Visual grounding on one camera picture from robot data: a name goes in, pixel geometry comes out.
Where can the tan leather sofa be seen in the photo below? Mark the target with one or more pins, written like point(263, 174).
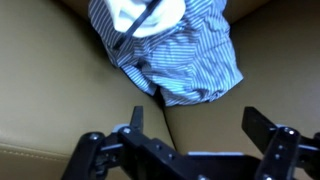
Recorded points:
point(50, 83)

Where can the blue striped shirt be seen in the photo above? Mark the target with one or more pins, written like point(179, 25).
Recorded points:
point(193, 63)

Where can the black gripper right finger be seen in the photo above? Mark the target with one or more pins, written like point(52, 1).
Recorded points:
point(258, 128)

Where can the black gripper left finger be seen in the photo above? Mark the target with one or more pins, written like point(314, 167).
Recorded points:
point(137, 118)

